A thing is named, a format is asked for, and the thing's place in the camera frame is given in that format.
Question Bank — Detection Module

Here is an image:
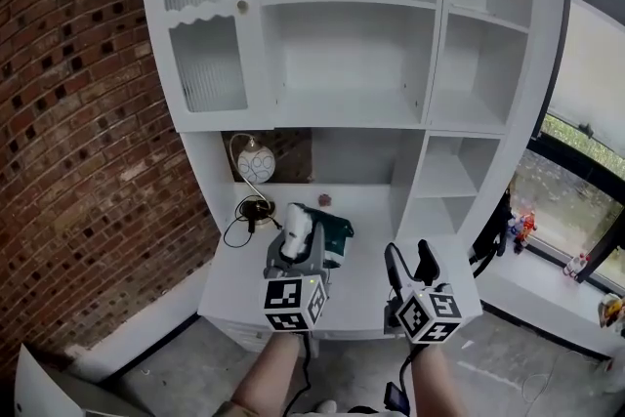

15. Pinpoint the white shelf cabinet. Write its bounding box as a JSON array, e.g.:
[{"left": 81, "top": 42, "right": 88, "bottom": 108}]
[{"left": 138, "top": 0, "right": 567, "bottom": 354}]

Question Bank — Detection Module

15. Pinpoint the yellow packet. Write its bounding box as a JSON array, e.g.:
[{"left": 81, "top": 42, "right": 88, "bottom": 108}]
[{"left": 598, "top": 292, "right": 625, "bottom": 334}]

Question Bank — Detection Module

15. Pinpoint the white floor cable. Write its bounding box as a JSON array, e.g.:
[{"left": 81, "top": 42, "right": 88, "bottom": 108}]
[{"left": 521, "top": 354, "right": 614, "bottom": 402}]

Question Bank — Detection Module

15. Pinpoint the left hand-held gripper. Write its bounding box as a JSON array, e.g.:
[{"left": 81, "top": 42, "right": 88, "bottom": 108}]
[{"left": 262, "top": 219, "right": 334, "bottom": 334}]

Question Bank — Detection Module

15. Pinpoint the globe table lamp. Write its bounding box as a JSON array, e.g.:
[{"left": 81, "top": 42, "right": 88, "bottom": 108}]
[{"left": 229, "top": 132, "right": 277, "bottom": 230}]

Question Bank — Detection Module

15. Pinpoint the black window frame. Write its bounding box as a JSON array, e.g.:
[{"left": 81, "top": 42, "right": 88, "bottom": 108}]
[{"left": 529, "top": 0, "right": 625, "bottom": 297}]

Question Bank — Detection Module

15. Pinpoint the clear plastic bottle red cap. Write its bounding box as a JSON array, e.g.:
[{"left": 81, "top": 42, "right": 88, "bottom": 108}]
[{"left": 562, "top": 251, "right": 593, "bottom": 280}]

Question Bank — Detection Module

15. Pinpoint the black lamp cable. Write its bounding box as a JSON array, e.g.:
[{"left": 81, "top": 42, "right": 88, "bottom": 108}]
[{"left": 223, "top": 194, "right": 283, "bottom": 249}]

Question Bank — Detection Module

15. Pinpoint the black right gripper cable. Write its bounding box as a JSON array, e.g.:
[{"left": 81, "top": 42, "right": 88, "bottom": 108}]
[{"left": 397, "top": 346, "right": 421, "bottom": 411}]

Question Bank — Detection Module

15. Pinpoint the person's right forearm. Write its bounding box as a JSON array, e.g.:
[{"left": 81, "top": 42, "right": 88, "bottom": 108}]
[{"left": 408, "top": 342, "right": 464, "bottom": 417}]

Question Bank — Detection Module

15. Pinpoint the colourful toy figure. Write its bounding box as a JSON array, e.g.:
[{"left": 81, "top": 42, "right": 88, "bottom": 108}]
[{"left": 508, "top": 208, "right": 539, "bottom": 256}]

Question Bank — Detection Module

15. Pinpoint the green pack of tissues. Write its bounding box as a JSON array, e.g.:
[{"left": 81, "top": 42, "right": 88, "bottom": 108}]
[{"left": 284, "top": 202, "right": 355, "bottom": 268}]

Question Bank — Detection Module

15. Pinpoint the small black device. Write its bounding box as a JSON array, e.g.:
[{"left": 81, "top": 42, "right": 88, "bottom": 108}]
[{"left": 384, "top": 381, "right": 405, "bottom": 415}]

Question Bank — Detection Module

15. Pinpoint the ribbed glass cabinet door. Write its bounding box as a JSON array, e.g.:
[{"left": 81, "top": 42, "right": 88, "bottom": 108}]
[{"left": 139, "top": 0, "right": 274, "bottom": 133}]

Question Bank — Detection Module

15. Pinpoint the person's left forearm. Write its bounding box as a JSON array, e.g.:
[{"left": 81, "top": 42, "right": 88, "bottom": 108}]
[{"left": 229, "top": 332, "right": 308, "bottom": 417}]

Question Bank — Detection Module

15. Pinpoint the white board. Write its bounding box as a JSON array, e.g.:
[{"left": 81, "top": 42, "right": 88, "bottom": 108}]
[{"left": 13, "top": 343, "right": 152, "bottom": 417}]

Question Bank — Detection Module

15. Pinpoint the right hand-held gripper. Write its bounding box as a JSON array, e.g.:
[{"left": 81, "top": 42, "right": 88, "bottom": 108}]
[{"left": 383, "top": 238, "right": 465, "bottom": 345}]

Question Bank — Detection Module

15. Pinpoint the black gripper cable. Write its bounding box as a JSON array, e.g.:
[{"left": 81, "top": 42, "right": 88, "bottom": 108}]
[
  {"left": 295, "top": 330, "right": 314, "bottom": 417},
  {"left": 397, "top": 346, "right": 421, "bottom": 411}
]

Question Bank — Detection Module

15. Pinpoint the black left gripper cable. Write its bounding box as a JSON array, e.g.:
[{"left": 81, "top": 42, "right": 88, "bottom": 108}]
[{"left": 295, "top": 330, "right": 314, "bottom": 417}]

